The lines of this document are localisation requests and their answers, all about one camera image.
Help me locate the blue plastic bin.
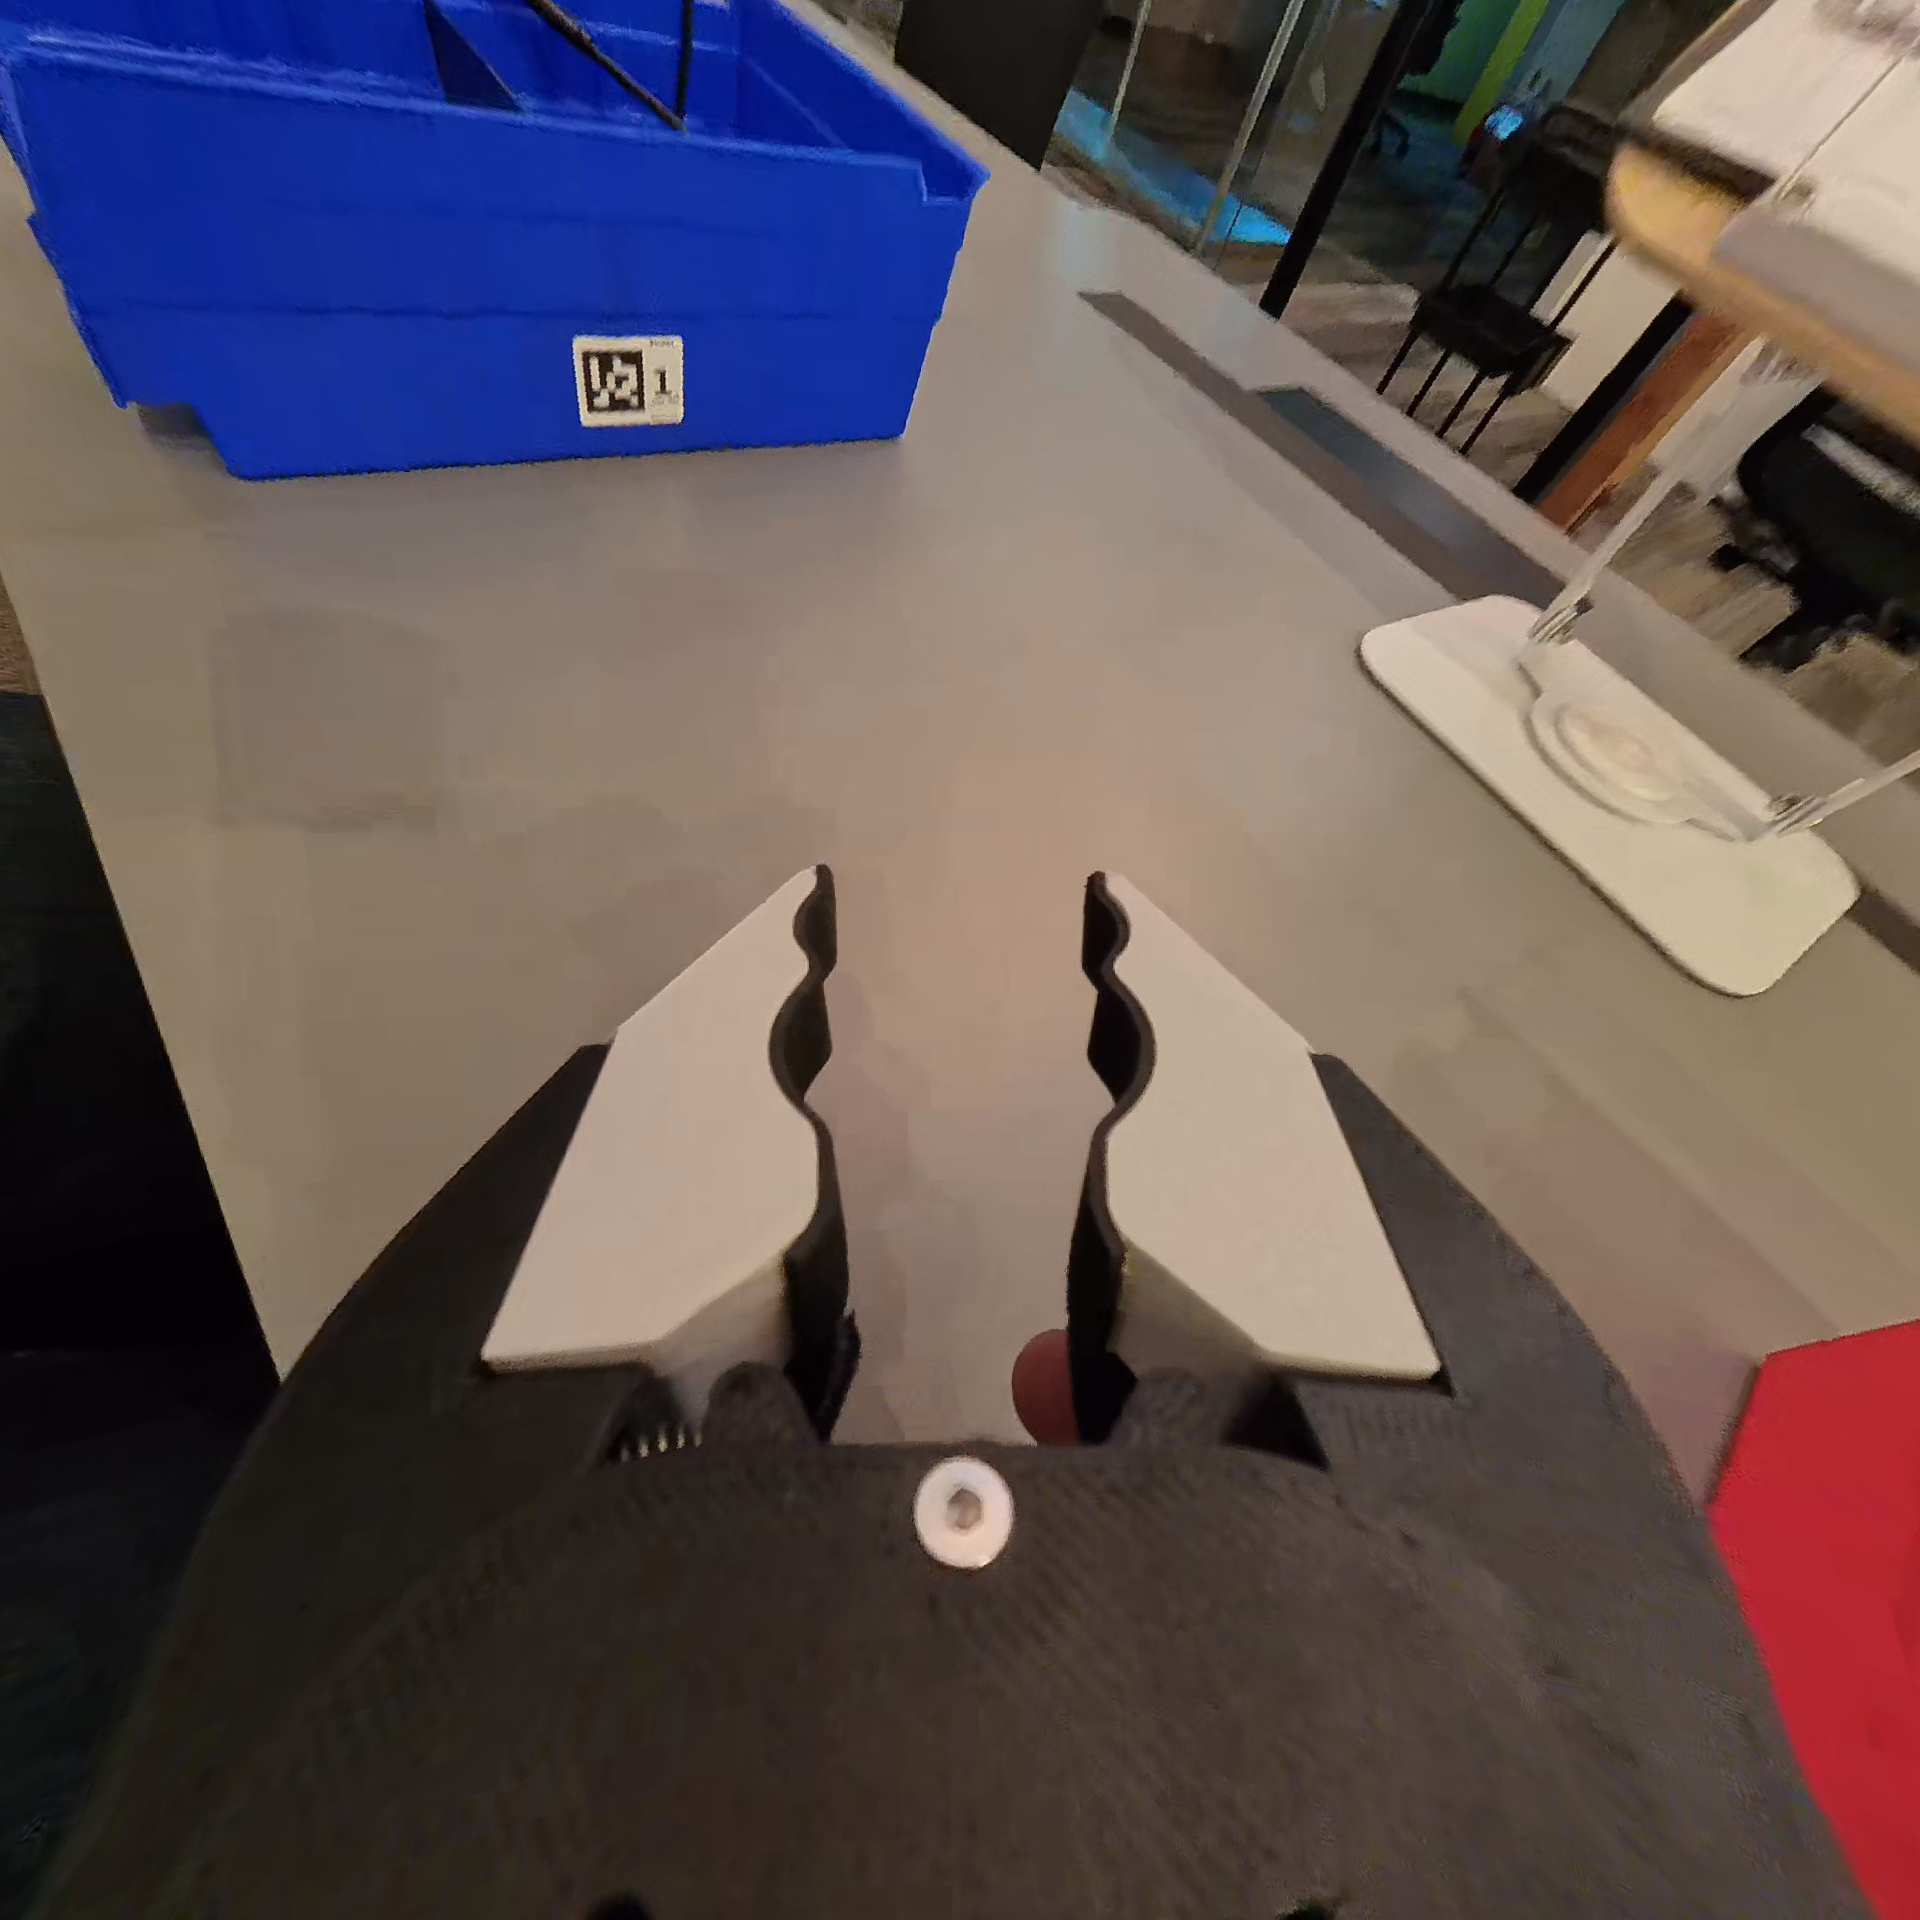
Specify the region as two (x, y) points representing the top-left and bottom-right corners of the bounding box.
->
(0, 0), (992, 483)

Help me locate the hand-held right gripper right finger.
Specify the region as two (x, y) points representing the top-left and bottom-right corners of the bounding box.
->
(1065, 871), (1448, 1436)

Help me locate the wooden display board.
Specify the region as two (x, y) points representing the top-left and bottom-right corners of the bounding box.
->
(1600, 121), (1920, 386)

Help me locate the white stand base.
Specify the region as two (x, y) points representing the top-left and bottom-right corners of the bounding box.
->
(1359, 594), (1864, 999)

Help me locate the red plastic bin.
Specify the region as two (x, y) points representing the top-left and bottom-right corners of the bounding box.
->
(1704, 1322), (1920, 1920)

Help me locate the black metal post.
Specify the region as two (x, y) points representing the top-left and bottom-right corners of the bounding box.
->
(1262, 0), (1478, 319)

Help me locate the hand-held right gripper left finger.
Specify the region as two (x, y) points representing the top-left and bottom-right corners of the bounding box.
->
(474, 865), (865, 1436)

